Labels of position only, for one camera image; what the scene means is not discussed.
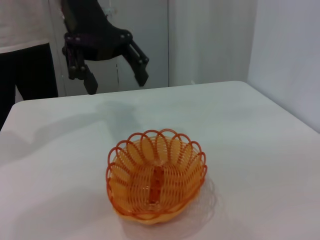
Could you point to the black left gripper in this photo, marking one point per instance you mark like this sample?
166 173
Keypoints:
100 37

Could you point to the orange woven plastic basket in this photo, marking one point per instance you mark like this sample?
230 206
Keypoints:
155 172

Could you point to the grey cabinet door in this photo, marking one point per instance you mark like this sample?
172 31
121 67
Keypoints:
150 45

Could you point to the person in white shirt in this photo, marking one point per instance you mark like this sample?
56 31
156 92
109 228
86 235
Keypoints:
22 75

